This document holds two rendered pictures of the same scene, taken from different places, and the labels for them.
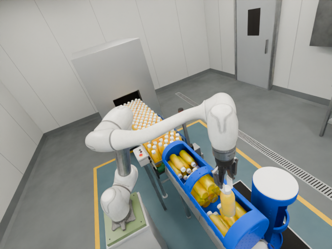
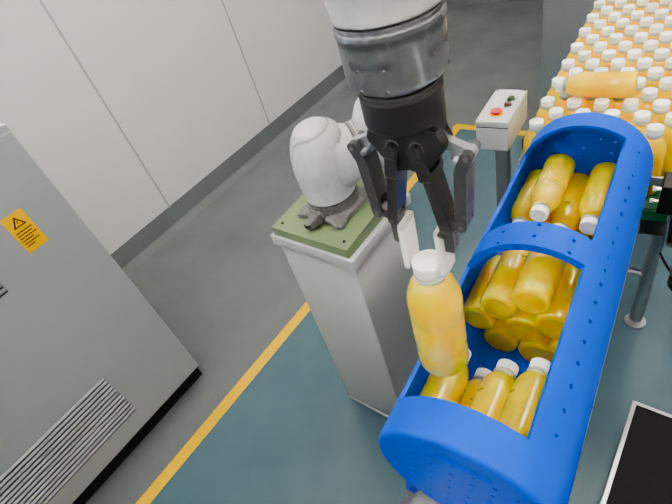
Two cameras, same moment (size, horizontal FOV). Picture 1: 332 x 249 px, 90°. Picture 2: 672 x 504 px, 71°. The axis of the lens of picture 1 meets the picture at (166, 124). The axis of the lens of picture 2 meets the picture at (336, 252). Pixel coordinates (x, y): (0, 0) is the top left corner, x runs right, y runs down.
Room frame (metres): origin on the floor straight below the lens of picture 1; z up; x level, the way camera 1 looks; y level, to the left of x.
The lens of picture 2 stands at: (0.20, -0.49, 1.87)
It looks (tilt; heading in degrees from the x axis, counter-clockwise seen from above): 41 degrees down; 63
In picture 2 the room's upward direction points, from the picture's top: 19 degrees counter-clockwise
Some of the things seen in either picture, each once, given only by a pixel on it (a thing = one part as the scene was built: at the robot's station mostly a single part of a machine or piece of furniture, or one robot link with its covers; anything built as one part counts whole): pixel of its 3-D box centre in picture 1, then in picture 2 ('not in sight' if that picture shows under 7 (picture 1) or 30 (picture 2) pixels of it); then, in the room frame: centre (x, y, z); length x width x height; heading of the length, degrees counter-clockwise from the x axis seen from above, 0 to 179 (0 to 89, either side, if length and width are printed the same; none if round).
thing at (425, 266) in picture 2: (226, 189); (428, 265); (0.46, -0.19, 1.46); 0.04 x 0.04 x 0.02
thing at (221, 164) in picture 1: (224, 161); (406, 124); (0.47, -0.19, 1.65); 0.08 x 0.07 x 0.09; 108
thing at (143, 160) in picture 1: (141, 155); (502, 119); (1.35, 0.35, 1.05); 0.20 x 0.10 x 0.10; 18
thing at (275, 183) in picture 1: (274, 182); not in sight; (0.68, -0.63, 1.03); 0.28 x 0.28 x 0.01
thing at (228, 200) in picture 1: (227, 201); (437, 317); (0.46, -0.19, 1.36); 0.07 x 0.07 x 0.19
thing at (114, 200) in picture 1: (114, 201); (322, 157); (0.77, 0.51, 1.21); 0.18 x 0.16 x 0.22; 156
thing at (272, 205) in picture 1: (268, 213); not in sight; (0.68, -0.63, 0.59); 0.28 x 0.28 x 0.88
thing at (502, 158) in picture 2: (155, 187); (504, 243); (1.35, 0.35, 0.50); 0.04 x 0.04 x 1.00; 18
